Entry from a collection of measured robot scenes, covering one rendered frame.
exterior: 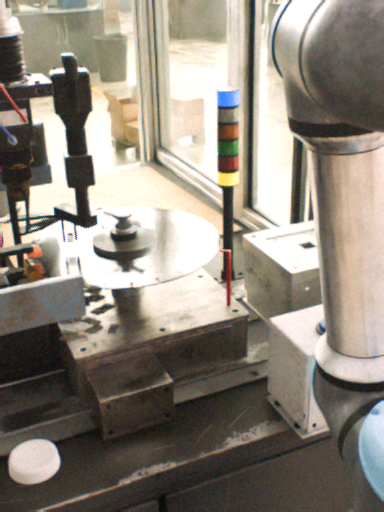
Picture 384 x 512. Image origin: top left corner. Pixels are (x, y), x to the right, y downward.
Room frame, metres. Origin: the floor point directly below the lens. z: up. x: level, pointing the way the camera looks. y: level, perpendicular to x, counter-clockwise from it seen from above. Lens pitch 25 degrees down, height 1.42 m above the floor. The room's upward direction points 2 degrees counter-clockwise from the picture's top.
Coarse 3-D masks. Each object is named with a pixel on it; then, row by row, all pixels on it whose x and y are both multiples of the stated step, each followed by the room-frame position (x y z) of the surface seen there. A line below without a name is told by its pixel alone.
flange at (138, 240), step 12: (108, 228) 1.07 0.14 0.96; (132, 228) 1.03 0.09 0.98; (144, 228) 1.07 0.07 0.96; (96, 240) 1.02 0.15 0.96; (108, 240) 1.02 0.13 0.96; (120, 240) 1.01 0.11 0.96; (132, 240) 1.01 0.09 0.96; (144, 240) 1.02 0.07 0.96; (108, 252) 0.98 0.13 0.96; (120, 252) 0.98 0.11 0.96; (132, 252) 0.98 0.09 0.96; (144, 252) 0.99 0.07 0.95
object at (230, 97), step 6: (216, 90) 1.26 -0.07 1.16; (222, 90) 1.25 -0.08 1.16; (228, 90) 1.25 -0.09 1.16; (234, 90) 1.25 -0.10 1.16; (222, 96) 1.25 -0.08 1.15; (228, 96) 1.24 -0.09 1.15; (234, 96) 1.25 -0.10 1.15; (222, 102) 1.25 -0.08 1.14; (228, 102) 1.24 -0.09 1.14; (234, 102) 1.25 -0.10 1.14
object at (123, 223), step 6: (138, 210) 1.06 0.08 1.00; (114, 216) 1.03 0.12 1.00; (120, 216) 1.02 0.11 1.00; (126, 216) 1.02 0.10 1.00; (132, 216) 1.04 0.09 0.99; (108, 222) 1.01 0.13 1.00; (114, 222) 1.01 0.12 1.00; (120, 222) 1.02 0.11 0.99; (126, 222) 1.02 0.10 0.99; (132, 222) 1.01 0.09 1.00; (138, 222) 1.00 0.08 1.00; (102, 228) 1.00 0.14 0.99; (120, 228) 1.02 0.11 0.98; (126, 228) 1.02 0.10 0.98
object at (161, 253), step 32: (64, 224) 1.12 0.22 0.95; (160, 224) 1.11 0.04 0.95; (192, 224) 1.10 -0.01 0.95; (64, 256) 0.98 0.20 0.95; (96, 256) 0.98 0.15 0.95; (128, 256) 0.98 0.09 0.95; (160, 256) 0.97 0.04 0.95; (192, 256) 0.97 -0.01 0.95; (96, 288) 0.87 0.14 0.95; (128, 288) 0.87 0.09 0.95
